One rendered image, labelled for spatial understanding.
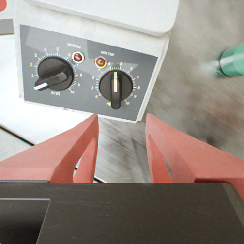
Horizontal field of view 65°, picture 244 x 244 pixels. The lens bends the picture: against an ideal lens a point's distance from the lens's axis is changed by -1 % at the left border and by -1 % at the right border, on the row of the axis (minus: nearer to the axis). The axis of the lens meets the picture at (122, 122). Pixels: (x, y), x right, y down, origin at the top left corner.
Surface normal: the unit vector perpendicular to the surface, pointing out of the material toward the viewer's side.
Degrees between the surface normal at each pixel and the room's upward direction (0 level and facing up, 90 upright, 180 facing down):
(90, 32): 0
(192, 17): 0
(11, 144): 0
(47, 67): 30
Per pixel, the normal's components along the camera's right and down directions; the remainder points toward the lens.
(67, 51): 0.02, 0.60
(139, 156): 0.13, 0.13
